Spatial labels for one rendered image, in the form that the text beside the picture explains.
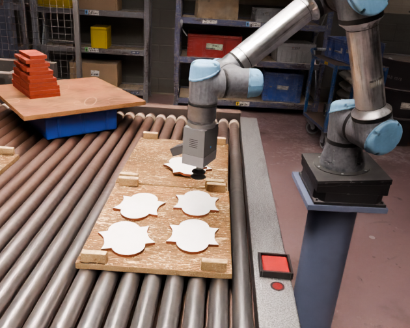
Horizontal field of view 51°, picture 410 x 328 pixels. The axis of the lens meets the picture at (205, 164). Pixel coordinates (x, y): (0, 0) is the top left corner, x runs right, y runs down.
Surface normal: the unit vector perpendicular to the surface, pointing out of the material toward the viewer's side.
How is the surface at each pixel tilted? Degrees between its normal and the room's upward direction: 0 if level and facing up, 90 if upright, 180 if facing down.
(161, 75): 90
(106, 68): 90
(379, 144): 96
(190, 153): 90
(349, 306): 0
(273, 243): 0
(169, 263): 0
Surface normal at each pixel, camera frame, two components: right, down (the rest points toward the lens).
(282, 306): 0.06, -0.92
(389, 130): 0.34, 0.48
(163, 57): 0.01, 0.39
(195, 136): -0.44, 0.33
